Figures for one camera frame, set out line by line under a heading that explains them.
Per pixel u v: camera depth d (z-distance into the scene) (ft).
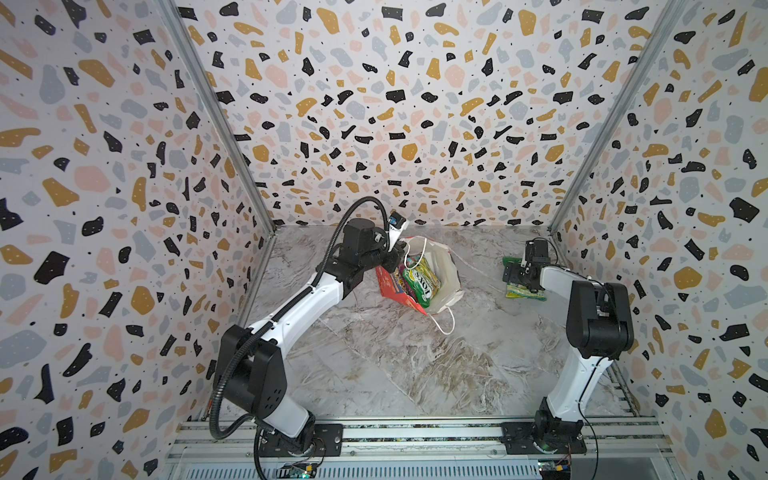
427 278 3.00
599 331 1.74
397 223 2.26
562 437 2.25
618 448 2.45
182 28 2.35
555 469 2.35
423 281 2.89
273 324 1.50
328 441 2.41
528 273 2.57
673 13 2.33
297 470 2.31
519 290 3.28
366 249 2.11
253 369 1.39
